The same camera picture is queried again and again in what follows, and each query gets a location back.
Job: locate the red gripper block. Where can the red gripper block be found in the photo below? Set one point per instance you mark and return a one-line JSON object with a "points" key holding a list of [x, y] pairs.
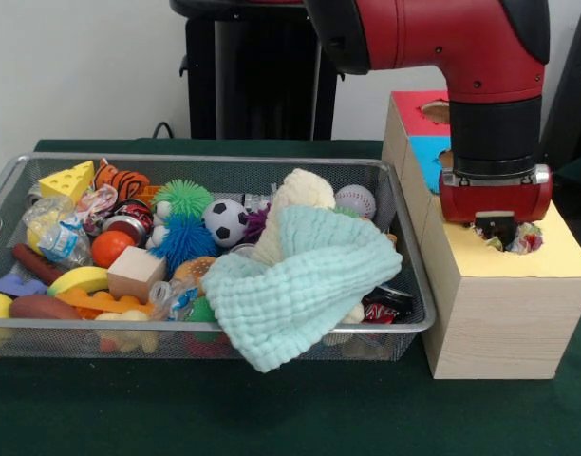
{"points": [[494, 199]]}

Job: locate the colourful spotted cloth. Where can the colourful spotted cloth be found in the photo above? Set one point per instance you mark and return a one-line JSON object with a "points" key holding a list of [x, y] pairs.
{"points": [[529, 240]]}

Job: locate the cream knitted cloth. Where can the cream knitted cloth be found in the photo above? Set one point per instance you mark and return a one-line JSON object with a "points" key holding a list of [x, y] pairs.
{"points": [[305, 190]]}

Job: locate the light blue knitted cloth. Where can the light blue knitted cloth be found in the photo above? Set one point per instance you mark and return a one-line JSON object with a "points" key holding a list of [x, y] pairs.
{"points": [[295, 285]]}

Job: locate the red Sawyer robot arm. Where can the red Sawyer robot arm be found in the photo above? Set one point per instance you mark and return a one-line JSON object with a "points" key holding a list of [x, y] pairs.
{"points": [[490, 128]]}

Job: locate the wooden box with three holes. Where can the wooden box with three holes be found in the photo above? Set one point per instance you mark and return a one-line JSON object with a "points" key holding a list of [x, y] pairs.
{"points": [[499, 328]]}

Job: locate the shallow mesh bin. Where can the shallow mesh bin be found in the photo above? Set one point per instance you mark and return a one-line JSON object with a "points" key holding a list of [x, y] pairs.
{"points": [[224, 173]]}

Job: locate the dark green tablecloth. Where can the dark green tablecloth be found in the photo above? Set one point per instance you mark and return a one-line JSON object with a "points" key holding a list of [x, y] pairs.
{"points": [[580, 190], [271, 408]]}

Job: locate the white toy baseball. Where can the white toy baseball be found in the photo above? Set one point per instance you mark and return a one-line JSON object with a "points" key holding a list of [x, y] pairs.
{"points": [[356, 202]]}

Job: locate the black and white soccer ball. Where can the black and white soccer ball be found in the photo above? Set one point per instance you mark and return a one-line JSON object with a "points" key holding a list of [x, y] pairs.
{"points": [[226, 221]]}

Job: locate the green spiky ball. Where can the green spiky ball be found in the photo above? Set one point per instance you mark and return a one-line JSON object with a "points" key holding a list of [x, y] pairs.
{"points": [[183, 197]]}

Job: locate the blue spiky toy with eyes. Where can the blue spiky toy with eyes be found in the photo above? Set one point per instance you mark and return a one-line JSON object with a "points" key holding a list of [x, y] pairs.
{"points": [[181, 242]]}

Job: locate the orange tiger plush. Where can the orange tiger plush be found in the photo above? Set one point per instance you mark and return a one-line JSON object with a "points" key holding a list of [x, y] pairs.
{"points": [[122, 183]]}

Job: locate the orange-red ball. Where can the orange-red ball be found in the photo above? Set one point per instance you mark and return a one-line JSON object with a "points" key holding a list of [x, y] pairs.
{"points": [[110, 247]]}

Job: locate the yellow toy banana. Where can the yellow toy banana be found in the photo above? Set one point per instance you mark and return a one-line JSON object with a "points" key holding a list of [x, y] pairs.
{"points": [[79, 280]]}

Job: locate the yellow cheese wedge toy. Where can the yellow cheese wedge toy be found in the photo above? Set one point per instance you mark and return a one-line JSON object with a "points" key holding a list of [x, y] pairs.
{"points": [[67, 179]]}

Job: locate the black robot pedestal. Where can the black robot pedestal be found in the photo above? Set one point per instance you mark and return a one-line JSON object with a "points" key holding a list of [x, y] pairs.
{"points": [[252, 81]]}

